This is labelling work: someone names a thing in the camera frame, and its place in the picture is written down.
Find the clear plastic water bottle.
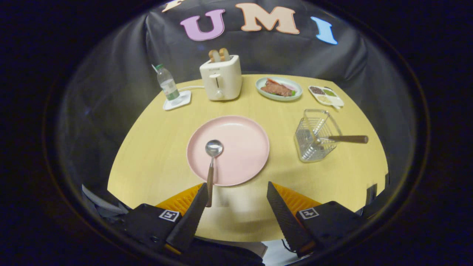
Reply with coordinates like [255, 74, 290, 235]
[156, 64, 180, 102]

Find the metal wire cutlery basket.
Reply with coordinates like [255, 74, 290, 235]
[294, 109, 343, 163]

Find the black backdrop cloth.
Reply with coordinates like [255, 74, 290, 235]
[55, 0, 418, 192]

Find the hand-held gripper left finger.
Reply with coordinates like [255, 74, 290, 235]
[124, 182, 209, 255]

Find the dark bag with grey strap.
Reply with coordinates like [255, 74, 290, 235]
[81, 184, 130, 222]

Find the brown steak piece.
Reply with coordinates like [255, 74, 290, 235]
[261, 81, 293, 97]

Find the wooden handled fork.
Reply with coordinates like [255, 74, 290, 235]
[309, 135, 369, 148]

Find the pale green plate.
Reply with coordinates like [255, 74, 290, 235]
[256, 76, 303, 101]

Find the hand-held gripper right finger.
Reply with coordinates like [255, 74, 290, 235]
[267, 181, 370, 257]

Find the cream toaster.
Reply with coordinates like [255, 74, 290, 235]
[200, 55, 242, 101]

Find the white divided seasoning dish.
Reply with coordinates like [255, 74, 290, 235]
[309, 86, 344, 110]

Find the white square coaster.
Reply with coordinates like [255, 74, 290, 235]
[163, 91, 192, 111]

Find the pink plate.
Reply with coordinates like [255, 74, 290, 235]
[186, 115, 270, 187]

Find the wooden handled spoon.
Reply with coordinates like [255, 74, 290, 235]
[205, 139, 224, 208]

